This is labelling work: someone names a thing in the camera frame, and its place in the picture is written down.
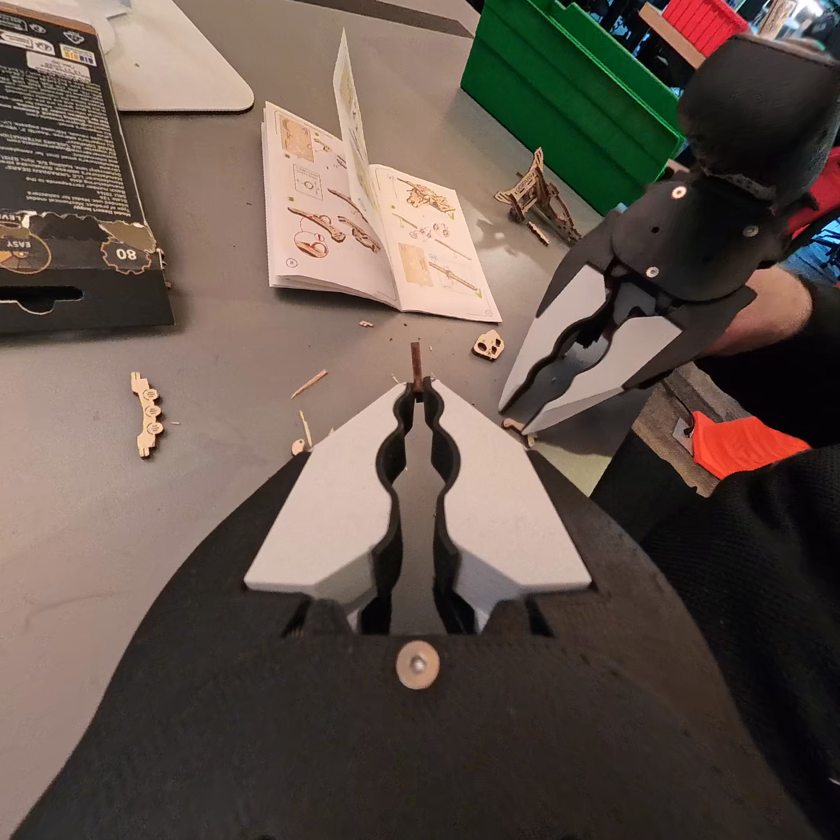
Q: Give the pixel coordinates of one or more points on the green plastic bin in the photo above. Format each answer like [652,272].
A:
[558,98]

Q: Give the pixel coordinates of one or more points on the engraved wooden strip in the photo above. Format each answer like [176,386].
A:
[538,233]

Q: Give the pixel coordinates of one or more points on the branched wooden part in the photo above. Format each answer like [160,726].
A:
[515,425]

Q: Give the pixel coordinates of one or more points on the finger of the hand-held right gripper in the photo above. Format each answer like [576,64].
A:
[640,348]
[558,315]

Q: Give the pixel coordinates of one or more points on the instruction booklet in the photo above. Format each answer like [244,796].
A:
[433,262]

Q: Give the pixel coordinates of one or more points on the wooden desk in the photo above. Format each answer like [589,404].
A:
[676,46]

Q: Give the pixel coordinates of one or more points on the orange plastic object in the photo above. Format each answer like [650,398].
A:
[741,449]

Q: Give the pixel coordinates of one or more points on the wooden model assembly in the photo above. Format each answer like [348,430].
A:
[525,193]

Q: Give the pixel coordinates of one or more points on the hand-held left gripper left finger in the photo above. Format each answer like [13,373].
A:
[328,525]

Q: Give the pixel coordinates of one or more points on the wooden part with holes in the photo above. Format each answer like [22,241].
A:
[477,348]

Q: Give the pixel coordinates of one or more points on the toothed wooden strip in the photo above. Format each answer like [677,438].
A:
[145,420]

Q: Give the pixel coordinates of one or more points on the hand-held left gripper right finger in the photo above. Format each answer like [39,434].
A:
[512,531]

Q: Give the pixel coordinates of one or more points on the person's right forearm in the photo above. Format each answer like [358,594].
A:
[787,394]

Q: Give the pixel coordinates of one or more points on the small round wooden piece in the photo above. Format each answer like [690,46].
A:
[298,447]

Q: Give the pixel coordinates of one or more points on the thin wooden splinter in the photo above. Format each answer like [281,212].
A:
[306,428]

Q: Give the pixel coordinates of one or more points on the red plastic crate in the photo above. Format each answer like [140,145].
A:
[702,23]

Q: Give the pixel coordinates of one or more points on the small dark wooden part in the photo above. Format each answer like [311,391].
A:
[417,367]

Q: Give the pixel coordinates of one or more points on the black cardboard box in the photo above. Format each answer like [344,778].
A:
[65,164]

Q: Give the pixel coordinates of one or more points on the person's right hand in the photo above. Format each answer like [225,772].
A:
[768,315]

